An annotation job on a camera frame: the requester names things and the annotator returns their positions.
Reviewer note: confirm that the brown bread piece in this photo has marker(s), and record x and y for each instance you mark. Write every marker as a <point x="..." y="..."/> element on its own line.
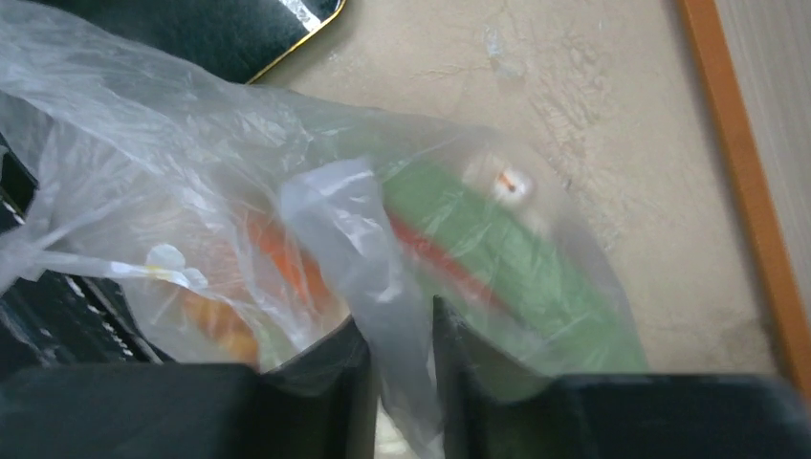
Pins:
<point x="219" y="322"/>

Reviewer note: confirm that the clear plastic grocery bag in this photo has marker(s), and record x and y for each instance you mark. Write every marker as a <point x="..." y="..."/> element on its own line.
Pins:
<point x="184" y="156"/>

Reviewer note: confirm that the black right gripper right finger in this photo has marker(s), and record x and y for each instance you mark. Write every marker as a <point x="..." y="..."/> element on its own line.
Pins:
<point x="496" y="407"/>

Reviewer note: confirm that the orange wooden rack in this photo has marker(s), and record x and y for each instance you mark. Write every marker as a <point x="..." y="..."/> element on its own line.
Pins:
<point x="710" y="53"/>

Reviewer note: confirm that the green vegetable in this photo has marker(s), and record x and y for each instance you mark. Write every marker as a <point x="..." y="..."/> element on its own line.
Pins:
<point x="514" y="287"/>

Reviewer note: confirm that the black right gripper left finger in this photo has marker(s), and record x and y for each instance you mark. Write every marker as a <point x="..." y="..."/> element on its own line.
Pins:
<point x="321" y="404"/>

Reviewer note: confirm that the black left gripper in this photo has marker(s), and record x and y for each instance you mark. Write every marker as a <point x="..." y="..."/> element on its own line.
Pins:
<point x="61" y="318"/>

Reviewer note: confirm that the black tray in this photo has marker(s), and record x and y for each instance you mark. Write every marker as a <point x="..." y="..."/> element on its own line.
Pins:
<point x="236" y="40"/>

